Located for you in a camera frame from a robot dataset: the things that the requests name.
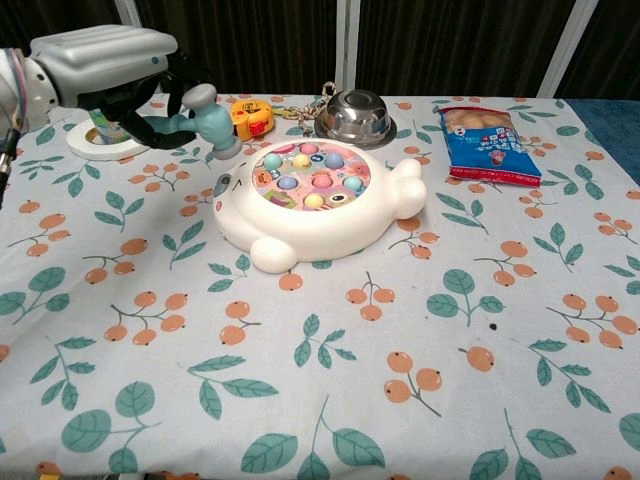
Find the yellow tape measure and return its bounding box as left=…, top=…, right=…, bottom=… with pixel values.
left=228, top=98, right=276, bottom=140

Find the metal key chain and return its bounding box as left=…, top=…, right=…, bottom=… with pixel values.
left=282, top=81, right=341, bottom=137

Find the dark blue table cover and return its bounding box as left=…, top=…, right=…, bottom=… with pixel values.
left=564, top=97, right=640, bottom=166

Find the white round coaster ring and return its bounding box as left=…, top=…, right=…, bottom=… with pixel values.
left=65, top=117, right=154, bottom=162

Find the floral print tablecloth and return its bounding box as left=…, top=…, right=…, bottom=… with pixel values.
left=0, top=93, right=640, bottom=480

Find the white whack-a-mole toy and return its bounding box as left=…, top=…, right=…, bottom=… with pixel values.
left=212, top=139, right=428, bottom=275

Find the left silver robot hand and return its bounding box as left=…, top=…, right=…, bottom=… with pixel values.
left=29, top=24, right=216, bottom=151

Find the blue snack bag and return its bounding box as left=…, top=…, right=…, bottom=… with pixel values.
left=438, top=104, right=544, bottom=189

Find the aluminium partition post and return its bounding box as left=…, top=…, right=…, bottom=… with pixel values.
left=537, top=0, right=596, bottom=99
left=112, top=0, right=146, bottom=31
left=335, top=0, right=362, bottom=96

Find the light blue toy hammer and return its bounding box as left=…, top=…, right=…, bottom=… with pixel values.
left=149, top=83, right=244, bottom=160

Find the stainless steel bowl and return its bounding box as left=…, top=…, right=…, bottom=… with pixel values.
left=313, top=88, right=399, bottom=150

